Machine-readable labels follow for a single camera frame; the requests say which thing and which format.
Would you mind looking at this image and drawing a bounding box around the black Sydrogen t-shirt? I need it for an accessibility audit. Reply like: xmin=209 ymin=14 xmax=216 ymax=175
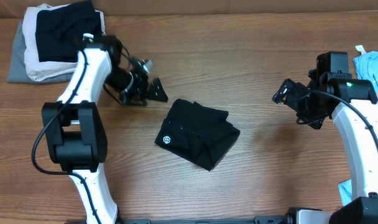
xmin=155 ymin=99 xmax=240 ymax=171

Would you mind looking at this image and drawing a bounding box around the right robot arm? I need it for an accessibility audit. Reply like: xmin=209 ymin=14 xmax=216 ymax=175
xmin=272 ymin=73 xmax=378 ymax=223

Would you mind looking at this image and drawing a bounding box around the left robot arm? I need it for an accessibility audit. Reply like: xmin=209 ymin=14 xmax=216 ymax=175
xmin=31 ymin=34 xmax=168 ymax=223

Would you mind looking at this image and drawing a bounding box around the light blue t-shirt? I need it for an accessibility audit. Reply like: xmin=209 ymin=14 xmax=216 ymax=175
xmin=338 ymin=45 xmax=378 ymax=206

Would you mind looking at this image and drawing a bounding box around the folded black shirt on stack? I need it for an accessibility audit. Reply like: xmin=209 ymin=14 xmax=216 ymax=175
xmin=35 ymin=1 xmax=103 ymax=62

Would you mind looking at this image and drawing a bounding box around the folded beige shirt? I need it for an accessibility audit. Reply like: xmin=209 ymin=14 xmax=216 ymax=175
xmin=22 ymin=4 xmax=106 ymax=82

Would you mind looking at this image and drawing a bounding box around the folded grey shirt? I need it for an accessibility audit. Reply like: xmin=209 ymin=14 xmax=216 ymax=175
xmin=6 ymin=21 xmax=73 ymax=84

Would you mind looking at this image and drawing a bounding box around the brown cardboard back panel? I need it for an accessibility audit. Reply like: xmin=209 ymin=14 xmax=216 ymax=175
xmin=0 ymin=0 xmax=378 ymax=19

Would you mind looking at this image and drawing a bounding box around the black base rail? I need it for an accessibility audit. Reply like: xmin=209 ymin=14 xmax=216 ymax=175
xmin=121 ymin=215 xmax=284 ymax=224

